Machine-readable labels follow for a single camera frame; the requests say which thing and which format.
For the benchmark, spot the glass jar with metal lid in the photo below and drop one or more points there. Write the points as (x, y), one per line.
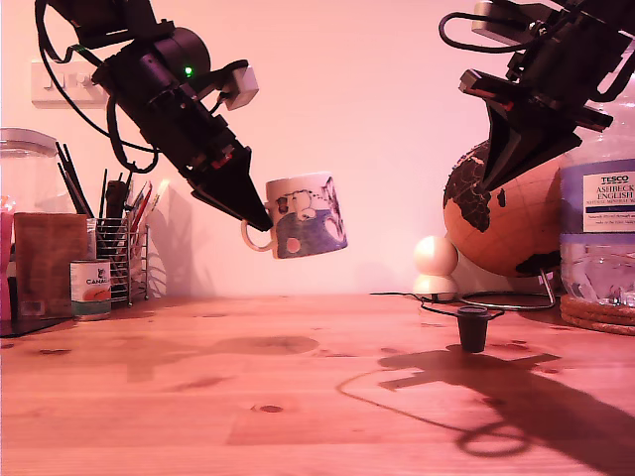
(25, 173)

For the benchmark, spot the cork globe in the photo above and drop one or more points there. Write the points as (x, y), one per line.
(526, 223)

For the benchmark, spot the pink packet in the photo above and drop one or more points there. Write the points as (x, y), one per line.
(5, 248)

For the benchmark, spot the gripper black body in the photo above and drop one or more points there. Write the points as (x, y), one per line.
(550, 79)
(193, 134)

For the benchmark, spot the thick dark brown brush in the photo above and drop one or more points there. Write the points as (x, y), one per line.
(117, 199)

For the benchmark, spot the white pen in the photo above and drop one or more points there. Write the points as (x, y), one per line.
(162, 195)

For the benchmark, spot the large clear water bottle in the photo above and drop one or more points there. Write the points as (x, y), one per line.
(595, 208)

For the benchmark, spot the dark brown coffee capsule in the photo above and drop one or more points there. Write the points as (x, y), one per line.
(472, 332)

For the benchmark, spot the arm grey camera box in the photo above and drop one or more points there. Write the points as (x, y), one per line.
(243, 86)
(488, 22)

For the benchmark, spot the white two-ball device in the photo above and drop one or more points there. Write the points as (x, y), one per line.
(435, 257)

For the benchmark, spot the white labelled tin can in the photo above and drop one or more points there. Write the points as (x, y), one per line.
(90, 292)

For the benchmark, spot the white printed coffee mug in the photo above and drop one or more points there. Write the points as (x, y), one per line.
(307, 233)

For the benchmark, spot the white wall switch plate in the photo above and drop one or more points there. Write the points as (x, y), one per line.
(44, 96)

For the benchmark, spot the red pencil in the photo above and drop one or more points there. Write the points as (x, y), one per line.
(143, 200)

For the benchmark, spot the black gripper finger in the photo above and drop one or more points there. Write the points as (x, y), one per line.
(503, 144)
(238, 191)
(218, 205)
(543, 149)

